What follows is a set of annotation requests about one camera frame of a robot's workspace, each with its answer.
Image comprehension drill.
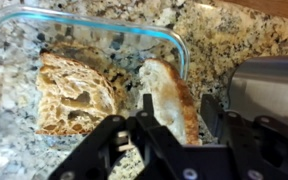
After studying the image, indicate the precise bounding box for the pale bread slice with crust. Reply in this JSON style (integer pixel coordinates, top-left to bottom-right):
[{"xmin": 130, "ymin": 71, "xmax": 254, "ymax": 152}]
[{"xmin": 137, "ymin": 58, "xmax": 202, "ymax": 147}]

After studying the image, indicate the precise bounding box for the clear glass rectangular container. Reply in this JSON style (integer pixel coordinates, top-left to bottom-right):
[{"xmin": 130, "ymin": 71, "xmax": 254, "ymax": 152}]
[{"xmin": 0, "ymin": 4, "xmax": 191, "ymax": 180}]

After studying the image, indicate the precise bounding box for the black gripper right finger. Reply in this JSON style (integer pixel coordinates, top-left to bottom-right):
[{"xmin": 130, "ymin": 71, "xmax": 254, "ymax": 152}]
[{"xmin": 200, "ymin": 94, "xmax": 288, "ymax": 180}]

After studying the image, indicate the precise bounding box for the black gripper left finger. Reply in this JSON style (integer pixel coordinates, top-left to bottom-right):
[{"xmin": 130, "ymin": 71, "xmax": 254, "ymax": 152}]
[{"xmin": 48, "ymin": 93, "xmax": 185, "ymax": 180}]

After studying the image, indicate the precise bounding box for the brown holey bread slice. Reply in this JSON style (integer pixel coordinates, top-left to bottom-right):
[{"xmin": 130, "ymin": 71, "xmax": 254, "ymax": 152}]
[{"xmin": 35, "ymin": 49, "xmax": 119, "ymax": 136}]

